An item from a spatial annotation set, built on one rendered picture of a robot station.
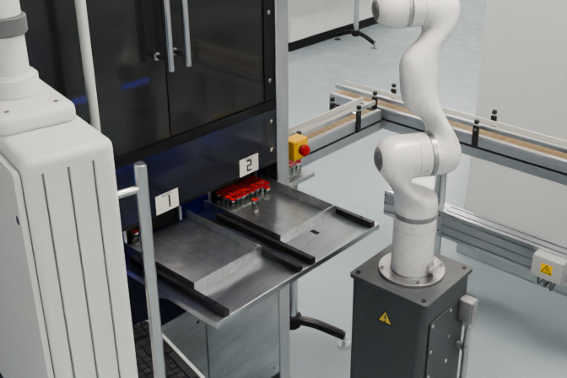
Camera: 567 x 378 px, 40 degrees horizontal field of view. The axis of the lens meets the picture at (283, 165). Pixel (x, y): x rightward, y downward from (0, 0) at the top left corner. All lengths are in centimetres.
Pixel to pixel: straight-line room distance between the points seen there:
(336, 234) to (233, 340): 62
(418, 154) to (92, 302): 95
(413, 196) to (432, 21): 46
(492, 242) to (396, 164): 123
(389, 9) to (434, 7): 12
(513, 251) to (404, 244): 107
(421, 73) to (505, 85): 163
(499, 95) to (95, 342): 251
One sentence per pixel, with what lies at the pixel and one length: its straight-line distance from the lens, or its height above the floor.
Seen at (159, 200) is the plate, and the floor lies 103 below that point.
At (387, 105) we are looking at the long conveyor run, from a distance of 328.
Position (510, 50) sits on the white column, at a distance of 357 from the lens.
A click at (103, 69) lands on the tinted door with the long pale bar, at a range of 206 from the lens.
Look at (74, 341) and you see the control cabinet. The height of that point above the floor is 117.
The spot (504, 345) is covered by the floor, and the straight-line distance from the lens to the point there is 348.
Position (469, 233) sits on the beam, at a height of 50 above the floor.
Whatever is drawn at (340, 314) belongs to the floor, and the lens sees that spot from 354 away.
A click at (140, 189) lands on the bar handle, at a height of 143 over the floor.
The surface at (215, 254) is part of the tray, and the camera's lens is 229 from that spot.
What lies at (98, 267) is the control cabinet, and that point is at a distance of 148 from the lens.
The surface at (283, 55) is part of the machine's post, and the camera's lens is 250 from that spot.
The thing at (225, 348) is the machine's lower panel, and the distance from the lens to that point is 277.
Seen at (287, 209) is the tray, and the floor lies 88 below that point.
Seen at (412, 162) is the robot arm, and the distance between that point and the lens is 203.
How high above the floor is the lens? 208
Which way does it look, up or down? 25 degrees down
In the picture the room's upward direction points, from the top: 1 degrees counter-clockwise
